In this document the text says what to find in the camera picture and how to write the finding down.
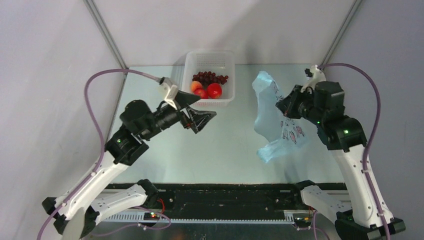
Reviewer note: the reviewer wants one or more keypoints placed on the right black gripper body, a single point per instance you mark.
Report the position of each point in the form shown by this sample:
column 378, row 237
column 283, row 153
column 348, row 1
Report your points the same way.
column 310, row 112

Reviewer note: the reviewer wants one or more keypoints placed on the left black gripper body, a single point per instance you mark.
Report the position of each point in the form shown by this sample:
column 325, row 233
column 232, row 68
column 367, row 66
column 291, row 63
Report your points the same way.
column 167, row 116

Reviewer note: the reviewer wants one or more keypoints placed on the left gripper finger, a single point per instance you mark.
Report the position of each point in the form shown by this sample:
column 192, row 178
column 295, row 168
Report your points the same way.
column 184, row 99
column 198, row 119

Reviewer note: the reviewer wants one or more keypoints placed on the orange fake peach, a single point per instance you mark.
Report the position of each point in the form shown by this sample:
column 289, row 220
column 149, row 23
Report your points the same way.
column 196, row 85

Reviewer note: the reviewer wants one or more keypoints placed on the small red fake apple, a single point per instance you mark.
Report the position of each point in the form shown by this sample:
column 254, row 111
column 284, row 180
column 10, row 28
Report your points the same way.
column 202, row 93

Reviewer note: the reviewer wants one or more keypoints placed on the light blue plastic bag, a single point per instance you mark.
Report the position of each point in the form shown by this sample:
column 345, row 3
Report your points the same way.
column 284, row 135

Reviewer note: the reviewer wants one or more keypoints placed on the red fake grape bunch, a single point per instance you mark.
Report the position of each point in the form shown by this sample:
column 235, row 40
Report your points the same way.
column 208, row 77

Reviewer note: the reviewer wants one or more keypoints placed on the large red fake apple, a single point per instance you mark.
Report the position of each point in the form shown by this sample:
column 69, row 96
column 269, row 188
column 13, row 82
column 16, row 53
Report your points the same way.
column 214, row 91

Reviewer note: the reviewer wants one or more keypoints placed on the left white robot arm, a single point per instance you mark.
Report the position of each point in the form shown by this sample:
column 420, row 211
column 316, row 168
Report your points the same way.
column 78, row 211

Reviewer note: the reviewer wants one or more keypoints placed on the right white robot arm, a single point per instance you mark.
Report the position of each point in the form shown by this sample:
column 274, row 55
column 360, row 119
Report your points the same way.
column 366, row 216

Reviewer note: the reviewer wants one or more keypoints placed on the white perforated plastic basket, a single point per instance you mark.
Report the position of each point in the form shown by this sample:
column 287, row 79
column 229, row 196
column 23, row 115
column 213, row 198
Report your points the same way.
column 220, row 62

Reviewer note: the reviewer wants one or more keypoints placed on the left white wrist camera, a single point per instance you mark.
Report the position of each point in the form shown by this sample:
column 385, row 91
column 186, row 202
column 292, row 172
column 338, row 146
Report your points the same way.
column 169, row 90

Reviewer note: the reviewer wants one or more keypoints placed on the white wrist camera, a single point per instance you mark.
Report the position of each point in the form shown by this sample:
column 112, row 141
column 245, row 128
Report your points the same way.
column 169, row 90
column 315, row 75

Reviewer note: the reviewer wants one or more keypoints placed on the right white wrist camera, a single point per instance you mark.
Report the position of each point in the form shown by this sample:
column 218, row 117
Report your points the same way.
column 315, row 75

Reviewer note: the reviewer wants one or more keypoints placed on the right aluminium frame post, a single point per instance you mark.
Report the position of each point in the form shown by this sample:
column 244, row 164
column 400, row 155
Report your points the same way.
column 350, row 16

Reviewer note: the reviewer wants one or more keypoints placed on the aluminium frame post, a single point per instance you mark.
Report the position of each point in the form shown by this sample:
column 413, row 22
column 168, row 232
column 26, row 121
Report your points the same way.
column 105, row 32
column 350, row 16

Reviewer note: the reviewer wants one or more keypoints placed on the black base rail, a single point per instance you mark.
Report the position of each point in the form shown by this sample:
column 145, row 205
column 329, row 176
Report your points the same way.
column 229, row 202

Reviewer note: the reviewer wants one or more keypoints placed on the left aluminium frame post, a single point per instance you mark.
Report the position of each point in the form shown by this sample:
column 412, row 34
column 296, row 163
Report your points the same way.
column 105, row 32

